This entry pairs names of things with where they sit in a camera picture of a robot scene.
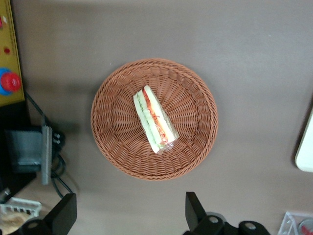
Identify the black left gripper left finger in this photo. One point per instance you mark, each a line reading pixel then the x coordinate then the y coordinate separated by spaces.
pixel 62 215

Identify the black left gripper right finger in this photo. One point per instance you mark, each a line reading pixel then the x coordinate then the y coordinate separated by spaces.
pixel 194 213

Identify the triangle sandwich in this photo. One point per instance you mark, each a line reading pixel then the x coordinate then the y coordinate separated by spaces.
pixel 151 117

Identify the round brown wicker basket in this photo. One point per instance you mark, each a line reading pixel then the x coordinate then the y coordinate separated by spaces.
pixel 190 102

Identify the beige plastic tray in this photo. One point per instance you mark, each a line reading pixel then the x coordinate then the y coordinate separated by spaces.
pixel 306 151

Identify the bagged brown pastry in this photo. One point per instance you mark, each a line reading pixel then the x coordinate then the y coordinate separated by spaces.
pixel 11 222

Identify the grey metal bar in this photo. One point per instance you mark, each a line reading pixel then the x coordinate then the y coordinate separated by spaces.
pixel 46 156

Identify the grey metal block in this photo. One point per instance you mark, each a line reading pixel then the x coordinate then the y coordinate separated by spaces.
pixel 23 149

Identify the clear acrylic bottle rack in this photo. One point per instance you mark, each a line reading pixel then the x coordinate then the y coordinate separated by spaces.
pixel 289 225

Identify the black side stand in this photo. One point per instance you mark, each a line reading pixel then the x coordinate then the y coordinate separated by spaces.
pixel 12 115

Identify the red emergency stop button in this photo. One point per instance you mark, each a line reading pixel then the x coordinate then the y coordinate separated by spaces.
pixel 9 82

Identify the yellow control box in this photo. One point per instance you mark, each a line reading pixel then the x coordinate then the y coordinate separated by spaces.
pixel 9 29

